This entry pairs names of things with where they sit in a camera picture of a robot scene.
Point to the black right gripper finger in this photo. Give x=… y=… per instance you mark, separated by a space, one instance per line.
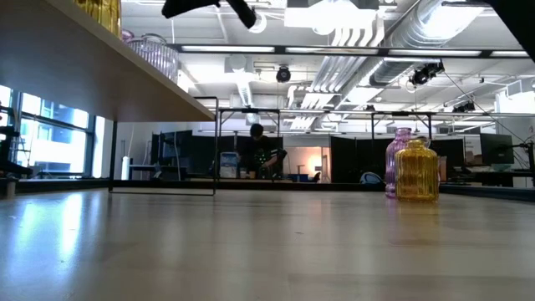
x=244 y=12
x=188 y=5

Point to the clear square glass bottle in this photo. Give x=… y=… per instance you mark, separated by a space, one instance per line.
x=156 y=56

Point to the pink wavy-ribbed glass vase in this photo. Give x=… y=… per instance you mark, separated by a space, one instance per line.
x=126 y=35

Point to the yellow large fluted vase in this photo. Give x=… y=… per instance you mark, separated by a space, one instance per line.
x=102 y=12

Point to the pink ribbed glass bottle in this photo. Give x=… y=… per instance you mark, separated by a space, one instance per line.
x=390 y=167

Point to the yellow ribbed glass bottle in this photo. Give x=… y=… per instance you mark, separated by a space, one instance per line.
x=416 y=175

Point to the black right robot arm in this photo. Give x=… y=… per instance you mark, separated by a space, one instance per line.
x=518 y=21

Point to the wooden shelf board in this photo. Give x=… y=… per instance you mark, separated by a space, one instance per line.
x=83 y=62

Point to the person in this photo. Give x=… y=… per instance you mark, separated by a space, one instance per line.
x=259 y=146

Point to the black monitor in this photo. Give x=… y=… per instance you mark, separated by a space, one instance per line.
x=496 y=148
x=167 y=146

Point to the black device green lights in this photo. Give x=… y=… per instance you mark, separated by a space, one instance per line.
x=262 y=161

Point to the blue white box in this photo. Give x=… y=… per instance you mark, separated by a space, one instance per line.
x=228 y=165

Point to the white cylinder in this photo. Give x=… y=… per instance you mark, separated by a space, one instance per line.
x=125 y=167

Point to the black partition panels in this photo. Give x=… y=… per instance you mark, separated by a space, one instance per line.
x=359 y=159

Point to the large window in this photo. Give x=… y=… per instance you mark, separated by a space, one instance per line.
x=54 y=142

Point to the blue chair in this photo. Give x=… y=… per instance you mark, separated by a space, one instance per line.
x=371 y=179

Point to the black ceiling track light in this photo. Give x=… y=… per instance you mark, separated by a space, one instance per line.
x=464 y=3

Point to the black background equipment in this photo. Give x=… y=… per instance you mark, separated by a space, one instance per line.
x=10 y=166

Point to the orange printed canister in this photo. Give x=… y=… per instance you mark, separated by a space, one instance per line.
x=443 y=167

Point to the black metal stand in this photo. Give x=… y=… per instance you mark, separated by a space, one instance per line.
x=530 y=163

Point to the black overhead camera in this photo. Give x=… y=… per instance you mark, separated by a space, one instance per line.
x=283 y=75

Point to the black background rig frame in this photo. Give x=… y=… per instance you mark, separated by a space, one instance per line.
x=251 y=110

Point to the silver ceiling duct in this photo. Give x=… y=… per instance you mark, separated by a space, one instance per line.
x=418 y=29

